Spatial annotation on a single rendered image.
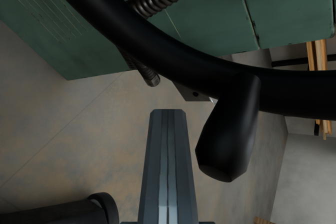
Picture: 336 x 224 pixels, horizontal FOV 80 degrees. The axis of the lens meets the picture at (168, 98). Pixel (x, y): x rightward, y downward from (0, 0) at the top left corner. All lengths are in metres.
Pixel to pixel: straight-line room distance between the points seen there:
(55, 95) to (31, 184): 0.31
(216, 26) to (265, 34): 0.07
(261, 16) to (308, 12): 0.05
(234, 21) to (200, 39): 0.07
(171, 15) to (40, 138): 0.66
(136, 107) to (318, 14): 0.88
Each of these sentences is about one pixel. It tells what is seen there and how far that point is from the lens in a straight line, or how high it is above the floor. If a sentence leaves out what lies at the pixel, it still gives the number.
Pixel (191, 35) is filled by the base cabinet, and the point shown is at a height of 0.61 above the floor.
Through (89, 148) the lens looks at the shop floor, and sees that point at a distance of 0.93.
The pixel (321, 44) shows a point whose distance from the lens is 2.66.
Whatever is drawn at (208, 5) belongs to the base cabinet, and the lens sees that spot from 0.33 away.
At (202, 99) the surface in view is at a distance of 0.42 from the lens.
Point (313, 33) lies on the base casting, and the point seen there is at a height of 0.78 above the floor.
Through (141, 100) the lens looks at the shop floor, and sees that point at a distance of 1.07.
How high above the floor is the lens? 0.81
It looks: 42 degrees down
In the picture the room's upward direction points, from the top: 89 degrees clockwise
